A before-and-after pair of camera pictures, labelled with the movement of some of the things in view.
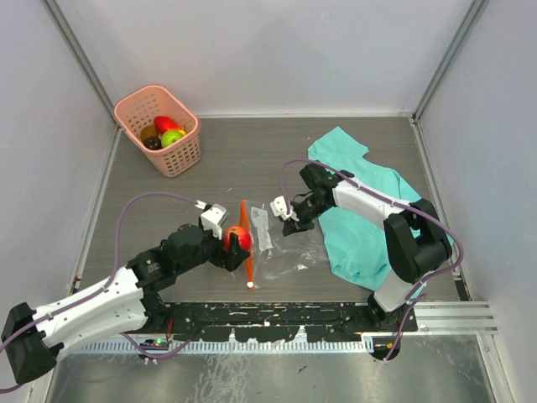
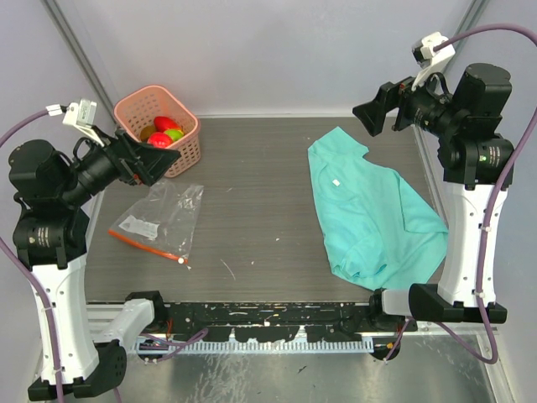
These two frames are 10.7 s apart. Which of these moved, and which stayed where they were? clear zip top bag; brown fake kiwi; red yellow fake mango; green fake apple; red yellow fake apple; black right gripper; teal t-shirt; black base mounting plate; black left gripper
Moved: red yellow fake apple; black left gripper; black right gripper; clear zip top bag
Stayed: red yellow fake mango; black base mounting plate; brown fake kiwi; green fake apple; teal t-shirt
